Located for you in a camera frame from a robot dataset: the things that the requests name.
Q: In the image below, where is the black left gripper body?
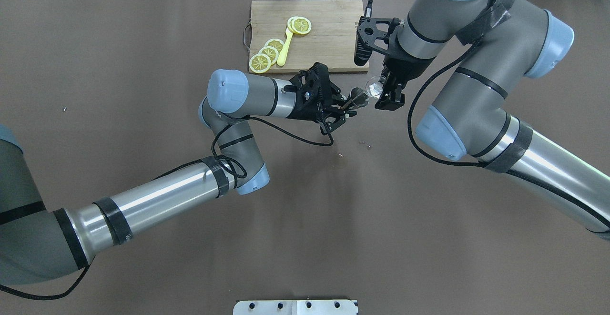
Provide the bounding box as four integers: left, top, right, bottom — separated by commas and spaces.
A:
287, 62, 333, 123

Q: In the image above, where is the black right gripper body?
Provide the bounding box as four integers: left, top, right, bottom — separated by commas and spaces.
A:
383, 51, 434, 89

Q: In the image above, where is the clear glass measuring cup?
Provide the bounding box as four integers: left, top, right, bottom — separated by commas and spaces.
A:
364, 75, 384, 100

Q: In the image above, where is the steel jigger measuring cup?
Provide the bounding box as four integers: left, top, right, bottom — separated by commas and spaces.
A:
340, 87, 369, 111

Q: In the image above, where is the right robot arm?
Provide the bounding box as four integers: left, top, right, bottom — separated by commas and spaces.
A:
383, 0, 609, 240

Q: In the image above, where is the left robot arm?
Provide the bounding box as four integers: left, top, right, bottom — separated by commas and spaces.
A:
0, 62, 356, 301

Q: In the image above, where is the yellow plastic knife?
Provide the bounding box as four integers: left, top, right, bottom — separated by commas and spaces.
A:
276, 26, 293, 67

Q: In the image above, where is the bamboo cutting board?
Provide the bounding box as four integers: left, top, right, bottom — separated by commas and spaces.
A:
250, 0, 369, 73

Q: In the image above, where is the middle lemon slice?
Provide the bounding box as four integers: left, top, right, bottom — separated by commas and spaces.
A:
259, 45, 280, 65

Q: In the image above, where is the inner lemon slice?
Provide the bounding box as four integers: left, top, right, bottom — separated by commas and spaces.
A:
265, 38, 284, 52

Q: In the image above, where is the lemon slice end of row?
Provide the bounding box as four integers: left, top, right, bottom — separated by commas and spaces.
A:
248, 53, 273, 74

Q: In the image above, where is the lemon slice on knife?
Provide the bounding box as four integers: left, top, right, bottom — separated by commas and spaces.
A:
287, 17, 312, 35

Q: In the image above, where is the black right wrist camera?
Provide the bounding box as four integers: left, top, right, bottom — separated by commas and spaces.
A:
354, 16, 402, 67

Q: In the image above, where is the white camera mast base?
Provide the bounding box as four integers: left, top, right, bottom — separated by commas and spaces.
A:
233, 298, 359, 315

